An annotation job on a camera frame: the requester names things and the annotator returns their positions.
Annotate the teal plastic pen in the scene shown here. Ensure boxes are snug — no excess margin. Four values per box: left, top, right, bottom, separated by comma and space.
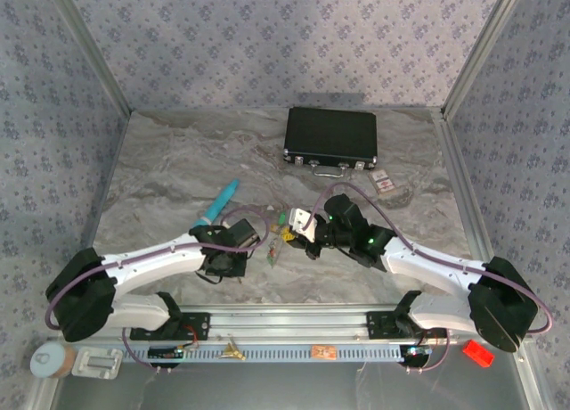
191, 179, 240, 228

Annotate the small red white box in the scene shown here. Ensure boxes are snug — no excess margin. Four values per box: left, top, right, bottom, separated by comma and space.
368, 168, 398, 198

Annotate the orange patterned tag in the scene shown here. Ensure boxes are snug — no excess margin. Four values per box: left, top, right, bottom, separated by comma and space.
310, 344, 338, 361

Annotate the small circuit board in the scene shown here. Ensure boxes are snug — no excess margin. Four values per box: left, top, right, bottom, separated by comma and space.
147, 345, 186, 360
403, 345, 433, 362

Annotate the black carrying case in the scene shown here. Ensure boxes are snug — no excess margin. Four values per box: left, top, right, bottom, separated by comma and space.
282, 106, 379, 179

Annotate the red plastic block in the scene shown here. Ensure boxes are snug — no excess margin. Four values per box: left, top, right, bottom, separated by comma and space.
461, 339, 496, 369

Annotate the tape roll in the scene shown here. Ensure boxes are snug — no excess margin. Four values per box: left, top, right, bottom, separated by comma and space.
29, 341, 75, 380

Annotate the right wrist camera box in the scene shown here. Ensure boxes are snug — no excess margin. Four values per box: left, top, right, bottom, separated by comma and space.
288, 208, 320, 242

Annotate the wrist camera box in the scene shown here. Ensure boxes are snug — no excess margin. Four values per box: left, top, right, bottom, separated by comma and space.
225, 217, 262, 251
288, 208, 320, 242

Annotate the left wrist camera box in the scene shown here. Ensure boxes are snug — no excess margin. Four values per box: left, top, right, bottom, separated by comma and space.
225, 217, 262, 251

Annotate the small metal chain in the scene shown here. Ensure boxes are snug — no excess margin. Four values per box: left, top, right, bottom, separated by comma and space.
378, 183, 416, 209

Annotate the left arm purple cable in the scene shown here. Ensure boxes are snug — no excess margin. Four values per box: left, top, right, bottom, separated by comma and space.
44, 207, 272, 373

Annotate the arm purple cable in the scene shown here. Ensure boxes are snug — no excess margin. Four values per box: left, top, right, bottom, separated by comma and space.
44, 207, 272, 373
305, 182, 556, 375

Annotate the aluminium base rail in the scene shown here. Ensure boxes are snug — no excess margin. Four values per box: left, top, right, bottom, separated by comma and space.
110, 305, 533, 345

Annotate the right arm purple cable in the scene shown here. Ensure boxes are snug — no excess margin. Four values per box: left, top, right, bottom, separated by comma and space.
305, 182, 556, 375

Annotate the grey slotted cable duct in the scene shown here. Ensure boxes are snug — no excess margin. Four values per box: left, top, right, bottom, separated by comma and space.
122, 343, 431, 365

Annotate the aluminium side rail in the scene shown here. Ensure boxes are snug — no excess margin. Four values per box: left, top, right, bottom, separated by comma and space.
84, 110, 133, 255
434, 109, 495, 268

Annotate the white plastic bracket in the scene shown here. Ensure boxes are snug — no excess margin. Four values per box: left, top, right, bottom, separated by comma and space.
70, 346, 124, 380

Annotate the aluminium frame post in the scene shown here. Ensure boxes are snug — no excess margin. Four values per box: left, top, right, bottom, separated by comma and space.
439, 0, 529, 121
44, 0, 134, 117

